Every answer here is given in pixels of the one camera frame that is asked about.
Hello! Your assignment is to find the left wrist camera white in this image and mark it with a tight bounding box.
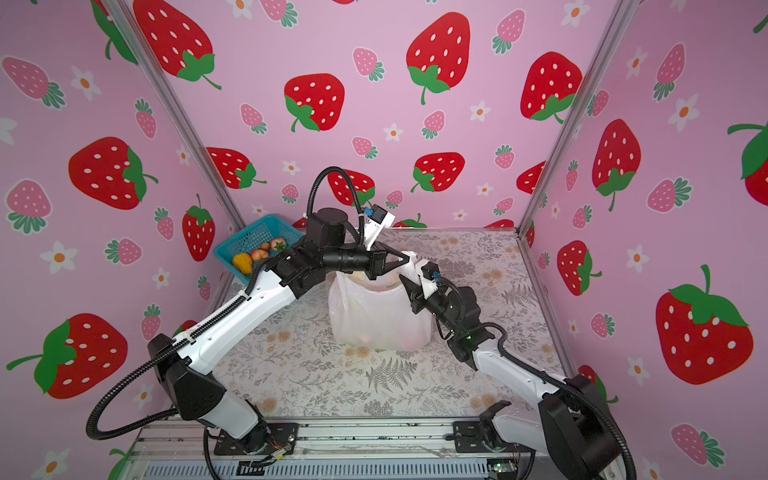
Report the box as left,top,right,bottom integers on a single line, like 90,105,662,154
358,205,395,251

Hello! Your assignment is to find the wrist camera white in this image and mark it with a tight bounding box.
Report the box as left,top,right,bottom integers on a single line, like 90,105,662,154
358,205,395,251
416,259,441,300

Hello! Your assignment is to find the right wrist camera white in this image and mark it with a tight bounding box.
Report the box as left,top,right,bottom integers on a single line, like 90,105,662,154
416,259,441,300

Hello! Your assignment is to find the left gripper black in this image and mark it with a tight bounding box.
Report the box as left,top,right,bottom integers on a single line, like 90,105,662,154
320,242,408,283

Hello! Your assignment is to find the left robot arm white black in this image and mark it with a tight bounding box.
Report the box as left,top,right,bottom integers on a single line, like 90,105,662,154
86,193,410,453

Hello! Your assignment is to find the white lemon print plastic bag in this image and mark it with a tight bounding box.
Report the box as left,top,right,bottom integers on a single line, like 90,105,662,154
328,251,433,352

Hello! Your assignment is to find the teal plastic mesh basket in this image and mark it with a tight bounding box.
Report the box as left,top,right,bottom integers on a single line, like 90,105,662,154
214,215,303,284

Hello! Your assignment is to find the yellow fake lemon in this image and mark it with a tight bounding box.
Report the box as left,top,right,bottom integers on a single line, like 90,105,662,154
232,253,253,276

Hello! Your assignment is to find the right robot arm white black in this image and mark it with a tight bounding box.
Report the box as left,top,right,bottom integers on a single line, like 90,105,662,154
401,276,637,479

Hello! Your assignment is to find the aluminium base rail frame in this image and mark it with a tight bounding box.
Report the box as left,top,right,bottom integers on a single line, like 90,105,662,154
111,417,563,479

